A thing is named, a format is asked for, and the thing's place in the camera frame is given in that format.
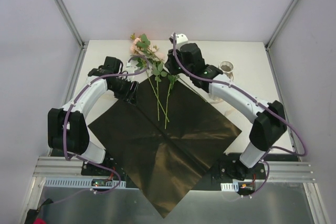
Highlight black wrapping paper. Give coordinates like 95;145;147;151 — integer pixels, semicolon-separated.
89;79;241;217

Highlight cream ribbon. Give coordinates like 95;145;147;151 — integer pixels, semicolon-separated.
208;94;236;117

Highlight artificial rose stem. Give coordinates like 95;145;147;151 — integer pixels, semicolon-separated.
129;33;170;123
147;45;169;122
177;75;207;102
164;75;179;129

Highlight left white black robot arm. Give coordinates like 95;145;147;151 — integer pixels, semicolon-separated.
47;56;139;176

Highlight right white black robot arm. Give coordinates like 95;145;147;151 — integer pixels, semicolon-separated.
165;43;287;179

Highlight white ribbed ceramic vase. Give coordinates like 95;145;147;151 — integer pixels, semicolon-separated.
219;61;234;81

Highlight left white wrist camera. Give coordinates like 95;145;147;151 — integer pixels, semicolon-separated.
124;60;139;73

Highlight aluminium frame rail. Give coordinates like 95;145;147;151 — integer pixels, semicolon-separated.
33;156;317;183

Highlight right aluminium corner post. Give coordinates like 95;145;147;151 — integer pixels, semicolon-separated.
264;0;318;50

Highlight aluminium corner post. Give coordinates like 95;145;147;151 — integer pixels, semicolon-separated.
39;0;88;49
264;0;318;50

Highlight left white cable duct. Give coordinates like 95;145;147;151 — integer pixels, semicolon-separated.
45;178;127;189

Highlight white cable duct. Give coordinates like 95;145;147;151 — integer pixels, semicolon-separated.
220;182;239;192
45;178;127;189

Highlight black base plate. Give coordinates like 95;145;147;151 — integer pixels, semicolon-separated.
79;153;266;192

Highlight left aluminium corner post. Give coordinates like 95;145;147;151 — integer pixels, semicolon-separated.
39;0;88;49

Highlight right white cable duct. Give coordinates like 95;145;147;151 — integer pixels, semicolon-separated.
220;182;239;192

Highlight black and red strap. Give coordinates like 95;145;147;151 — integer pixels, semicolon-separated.
19;198;54;224

